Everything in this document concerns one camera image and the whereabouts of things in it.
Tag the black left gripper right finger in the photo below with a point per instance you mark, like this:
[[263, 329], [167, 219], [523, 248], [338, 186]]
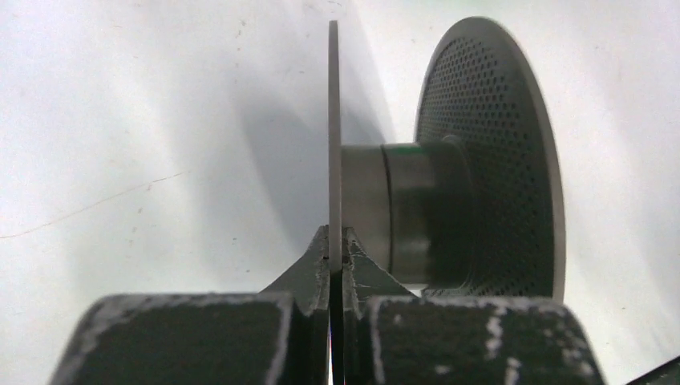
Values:
[[394, 337]]

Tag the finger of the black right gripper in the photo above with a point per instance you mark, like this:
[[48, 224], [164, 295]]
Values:
[[667, 374]]

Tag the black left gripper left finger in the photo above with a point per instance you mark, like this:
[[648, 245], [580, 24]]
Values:
[[277, 336]]

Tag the black cable spool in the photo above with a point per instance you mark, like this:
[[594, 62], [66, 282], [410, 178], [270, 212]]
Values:
[[473, 205]]

